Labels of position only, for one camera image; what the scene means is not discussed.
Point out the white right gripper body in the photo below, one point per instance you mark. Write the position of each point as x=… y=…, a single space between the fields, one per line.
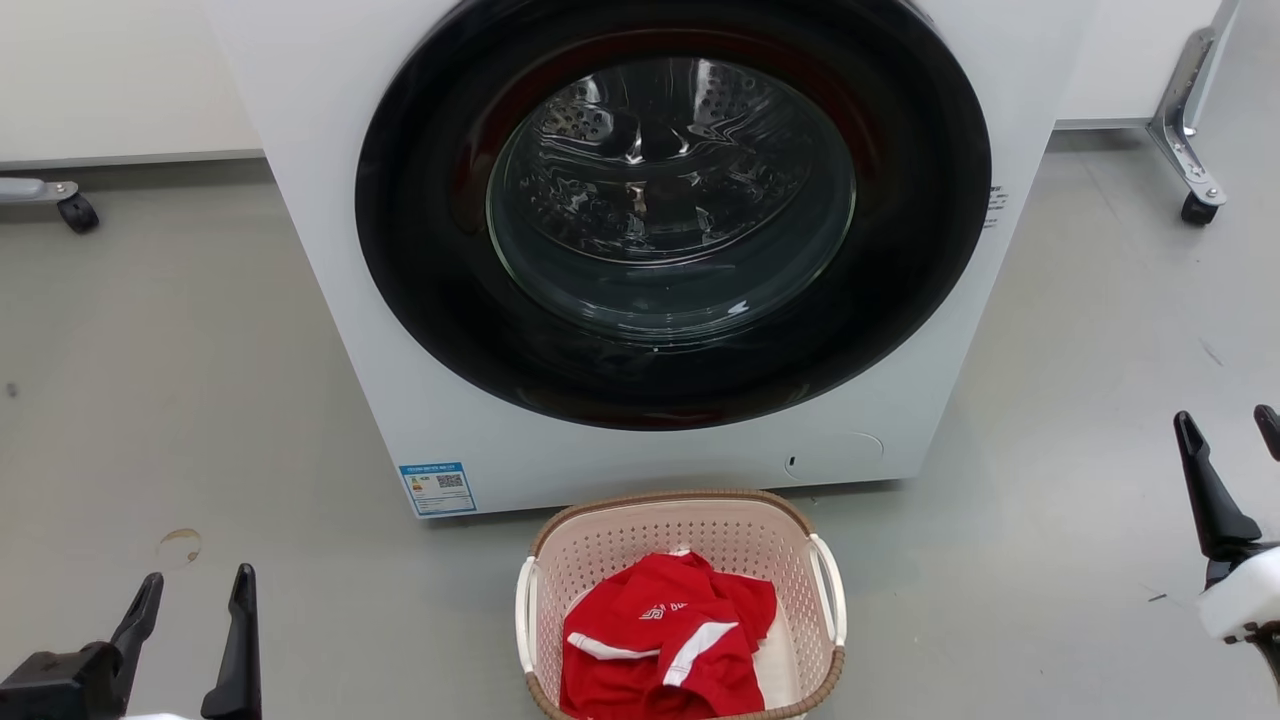
x=1245 y=600

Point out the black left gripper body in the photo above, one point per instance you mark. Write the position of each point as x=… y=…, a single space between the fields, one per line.
x=60 y=685

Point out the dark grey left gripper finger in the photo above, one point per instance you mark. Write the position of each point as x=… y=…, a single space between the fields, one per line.
x=240 y=660
x=138 y=625

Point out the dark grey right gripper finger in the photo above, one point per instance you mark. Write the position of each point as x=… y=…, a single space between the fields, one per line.
x=1270 y=428
x=1215 y=505

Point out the beige perforated plastic laundry basket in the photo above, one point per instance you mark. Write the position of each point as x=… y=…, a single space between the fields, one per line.
x=600 y=540

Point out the blue energy label sticker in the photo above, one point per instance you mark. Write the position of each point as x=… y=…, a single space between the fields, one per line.
x=437 y=488

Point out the metal stand leg with caster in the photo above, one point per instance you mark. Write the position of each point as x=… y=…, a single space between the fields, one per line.
x=1180 y=130
x=40 y=190

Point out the small printed text label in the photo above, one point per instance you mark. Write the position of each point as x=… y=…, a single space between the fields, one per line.
x=996 y=207

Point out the round washer filter cover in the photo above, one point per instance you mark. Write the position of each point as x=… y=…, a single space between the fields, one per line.
x=840 y=455

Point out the red shirt with white stripes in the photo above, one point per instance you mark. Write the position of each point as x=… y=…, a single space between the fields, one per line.
x=650 y=660

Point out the white front-load washing machine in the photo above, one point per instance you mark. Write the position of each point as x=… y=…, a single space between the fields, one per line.
x=330 y=250

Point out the round black glass washer door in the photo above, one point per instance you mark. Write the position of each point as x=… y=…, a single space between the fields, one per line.
x=420 y=250

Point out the white garment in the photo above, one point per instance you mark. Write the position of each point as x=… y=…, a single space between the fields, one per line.
x=776 y=665

